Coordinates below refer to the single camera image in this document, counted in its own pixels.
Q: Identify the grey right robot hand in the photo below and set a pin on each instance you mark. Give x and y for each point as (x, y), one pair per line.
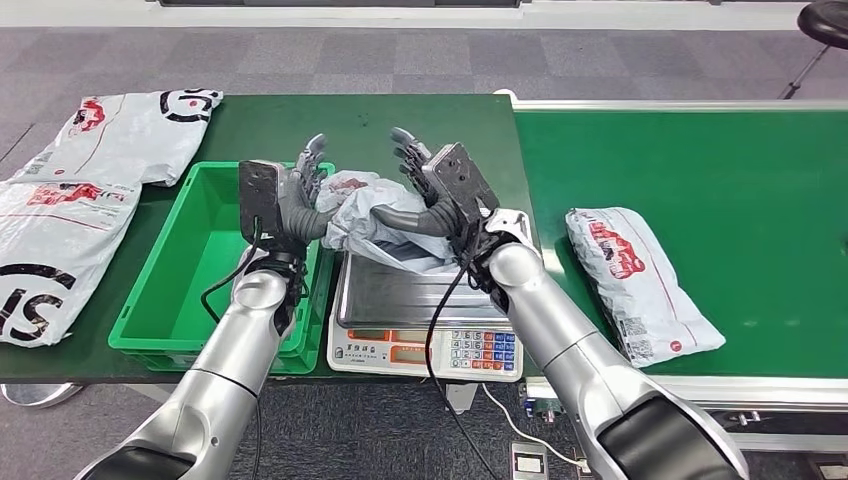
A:
(424, 224)

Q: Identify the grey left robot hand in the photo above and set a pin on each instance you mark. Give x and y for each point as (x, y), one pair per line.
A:
(301, 212)

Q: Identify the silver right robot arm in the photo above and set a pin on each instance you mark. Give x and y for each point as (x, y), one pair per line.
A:
(550, 318)

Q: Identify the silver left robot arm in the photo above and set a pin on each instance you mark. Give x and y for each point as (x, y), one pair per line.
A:
(238, 338)

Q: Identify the grey parcel bag red print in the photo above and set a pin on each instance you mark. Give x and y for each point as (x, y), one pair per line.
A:
(636, 285)

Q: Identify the white scale with steel tray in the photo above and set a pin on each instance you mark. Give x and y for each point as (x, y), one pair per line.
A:
(397, 298)

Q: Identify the dark green table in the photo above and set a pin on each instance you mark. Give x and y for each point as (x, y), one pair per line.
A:
(397, 119)

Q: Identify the green plastic bin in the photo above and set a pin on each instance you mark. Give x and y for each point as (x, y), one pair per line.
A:
(185, 278)

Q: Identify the white table leg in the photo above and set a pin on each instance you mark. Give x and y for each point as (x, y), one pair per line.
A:
(460, 397)

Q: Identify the large white courier bag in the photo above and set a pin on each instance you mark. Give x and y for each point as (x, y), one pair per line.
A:
(60, 238)
(132, 139)

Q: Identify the silver floor socket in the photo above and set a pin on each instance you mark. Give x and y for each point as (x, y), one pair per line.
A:
(530, 464)
(582, 464)
(831, 472)

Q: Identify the silver round base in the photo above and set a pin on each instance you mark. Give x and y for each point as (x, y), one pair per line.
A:
(40, 394)

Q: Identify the black stool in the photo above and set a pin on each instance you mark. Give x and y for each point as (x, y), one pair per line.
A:
(825, 23)

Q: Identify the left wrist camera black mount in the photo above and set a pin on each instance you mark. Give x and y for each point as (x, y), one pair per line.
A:
(262, 199)

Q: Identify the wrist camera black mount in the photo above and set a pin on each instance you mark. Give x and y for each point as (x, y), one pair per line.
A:
(262, 199)
(460, 179)

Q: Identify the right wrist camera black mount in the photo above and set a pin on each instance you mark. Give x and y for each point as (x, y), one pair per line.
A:
(460, 179)

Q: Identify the green conveyor belt aluminium frame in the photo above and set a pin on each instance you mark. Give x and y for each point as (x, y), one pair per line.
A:
(662, 166)

